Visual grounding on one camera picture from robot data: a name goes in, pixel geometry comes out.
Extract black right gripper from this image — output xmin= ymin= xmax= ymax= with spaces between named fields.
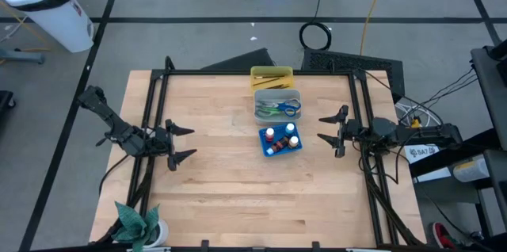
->
xmin=316 ymin=105 xmax=364 ymax=158

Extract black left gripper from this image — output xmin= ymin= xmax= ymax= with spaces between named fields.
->
xmin=149 ymin=119 xmax=198 ymax=172

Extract brown paint bottle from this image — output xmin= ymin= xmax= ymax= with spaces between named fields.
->
xmin=265 ymin=136 xmax=290 ymax=156

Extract blue handled scissors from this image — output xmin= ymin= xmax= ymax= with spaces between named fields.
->
xmin=259 ymin=98 xmax=303 ymax=119

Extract green handled scissors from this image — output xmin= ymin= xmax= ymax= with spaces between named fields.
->
xmin=255 ymin=105 xmax=285 ymax=119

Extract blue slotted plastic basket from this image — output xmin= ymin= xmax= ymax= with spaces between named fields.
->
xmin=257 ymin=121 xmax=304 ymax=158

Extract grey plastic bin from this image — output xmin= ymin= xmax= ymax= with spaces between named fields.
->
xmin=253 ymin=88 xmax=303 ymax=123

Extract yellow plastic bin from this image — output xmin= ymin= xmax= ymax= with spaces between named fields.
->
xmin=250 ymin=65 xmax=295 ymax=91

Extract white label sheet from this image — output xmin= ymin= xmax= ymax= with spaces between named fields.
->
xmin=403 ymin=143 xmax=453 ymax=184

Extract potted green plant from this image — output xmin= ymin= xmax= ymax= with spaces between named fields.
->
xmin=111 ymin=200 xmax=170 ymax=252

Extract black flat panel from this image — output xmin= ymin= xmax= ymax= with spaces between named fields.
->
xmin=200 ymin=47 xmax=277 ymax=72

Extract whitish cylindrical container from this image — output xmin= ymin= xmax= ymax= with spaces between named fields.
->
xmin=452 ymin=156 xmax=491 ymax=184

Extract person's foot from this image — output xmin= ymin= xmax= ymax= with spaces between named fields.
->
xmin=430 ymin=221 xmax=460 ymax=250

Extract black side cart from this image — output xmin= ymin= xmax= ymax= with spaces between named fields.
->
xmin=407 ymin=40 xmax=507 ymax=241

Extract black caster base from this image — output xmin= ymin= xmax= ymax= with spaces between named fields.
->
xmin=0 ymin=90 xmax=17 ymax=121

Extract white trash can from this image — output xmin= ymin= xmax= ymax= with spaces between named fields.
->
xmin=2 ymin=0 xmax=95 ymax=54

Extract grey stand base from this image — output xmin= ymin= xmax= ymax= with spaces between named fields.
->
xmin=0 ymin=48 xmax=46 ymax=65

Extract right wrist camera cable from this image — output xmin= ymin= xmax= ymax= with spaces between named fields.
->
xmin=351 ymin=140 xmax=401 ymax=185

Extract white cable bundle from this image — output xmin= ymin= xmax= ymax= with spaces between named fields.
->
xmin=394 ymin=101 xmax=445 ymax=127

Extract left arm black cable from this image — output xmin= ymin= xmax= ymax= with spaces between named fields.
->
xmin=97 ymin=151 xmax=134 ymax=197

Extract black aluminium table frame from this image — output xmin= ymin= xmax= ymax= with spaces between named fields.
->
xmin=101 ymin=55 xmax=427 ymax=252

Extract black coiled power cable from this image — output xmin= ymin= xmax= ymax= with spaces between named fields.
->
xmin=298 ymin=0 xmax=334 ymax=52

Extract yellow power cable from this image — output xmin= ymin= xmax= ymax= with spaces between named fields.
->
xmin=358 ymin=0 xmax=392 ymax=56

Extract black cart cables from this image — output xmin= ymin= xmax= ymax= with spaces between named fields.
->
xmin=430 ymin=67 xmax=479 ymax=101

